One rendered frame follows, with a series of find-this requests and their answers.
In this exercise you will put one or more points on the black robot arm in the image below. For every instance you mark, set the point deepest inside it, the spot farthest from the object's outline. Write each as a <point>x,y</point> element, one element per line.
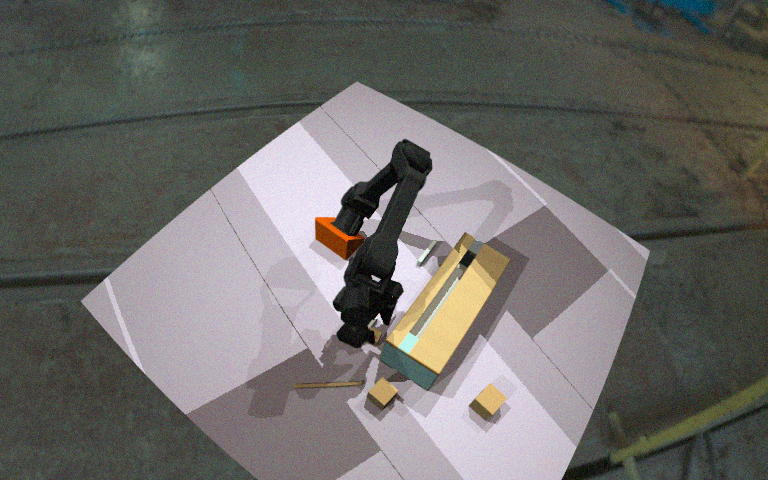
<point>409,166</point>

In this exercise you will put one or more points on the yellow thin bar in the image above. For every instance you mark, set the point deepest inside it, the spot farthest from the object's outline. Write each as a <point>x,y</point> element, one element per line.
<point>317,385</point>

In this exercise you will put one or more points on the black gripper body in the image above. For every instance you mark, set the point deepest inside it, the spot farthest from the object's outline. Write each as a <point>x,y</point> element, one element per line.
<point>356,336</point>

